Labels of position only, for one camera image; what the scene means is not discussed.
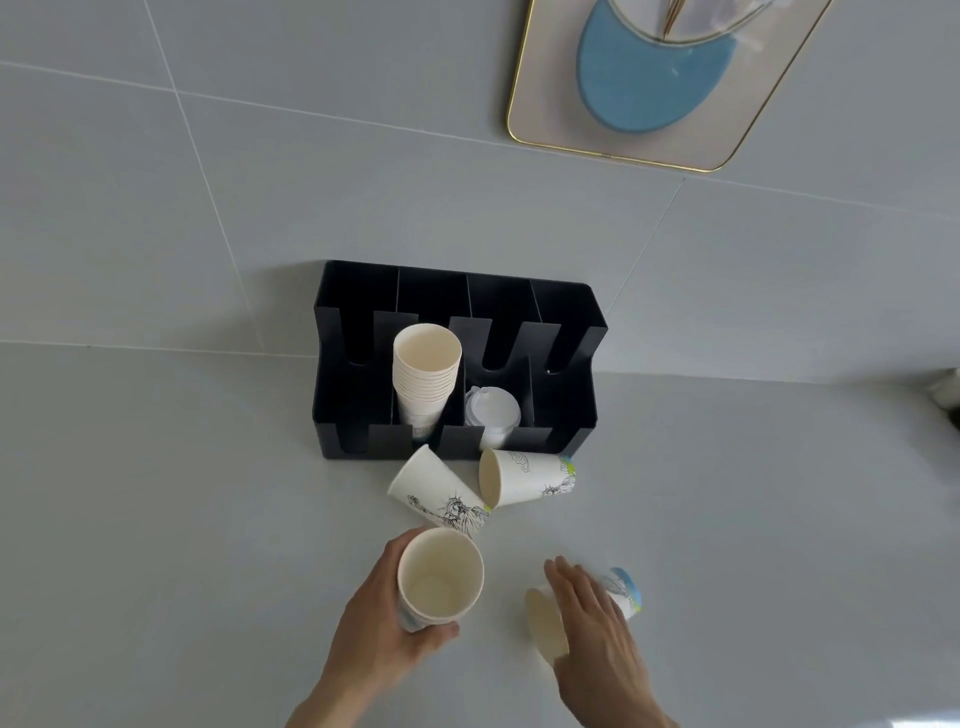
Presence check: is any person's right hand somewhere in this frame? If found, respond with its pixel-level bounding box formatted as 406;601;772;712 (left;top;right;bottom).
543;555;665;723

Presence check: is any person's left hand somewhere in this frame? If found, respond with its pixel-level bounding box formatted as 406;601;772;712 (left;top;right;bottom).
321;527;461;700

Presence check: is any white paper cup statue print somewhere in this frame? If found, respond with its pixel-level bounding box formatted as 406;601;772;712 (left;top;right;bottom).
387;444;492;538
396;527;486;634
524;567;643;669
478;448;577;510

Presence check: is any person's left forearm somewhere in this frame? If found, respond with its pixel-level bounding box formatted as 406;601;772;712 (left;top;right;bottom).
285;671;391;728

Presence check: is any person's right forearm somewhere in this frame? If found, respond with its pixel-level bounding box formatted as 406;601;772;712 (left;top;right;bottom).
600;697;680;728

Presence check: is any stack of white cup lids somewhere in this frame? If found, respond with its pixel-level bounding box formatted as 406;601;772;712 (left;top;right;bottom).
462;386;522;451

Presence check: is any black compartment cup organizer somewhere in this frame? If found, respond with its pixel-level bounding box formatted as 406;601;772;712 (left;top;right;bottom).
312;259;609;461

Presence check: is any stack of plain paper cups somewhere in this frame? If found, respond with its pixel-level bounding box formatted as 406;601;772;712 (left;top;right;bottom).
392;323;464;441

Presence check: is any gold framed wall picture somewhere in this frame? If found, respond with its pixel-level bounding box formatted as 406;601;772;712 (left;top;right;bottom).
505;0;835;174

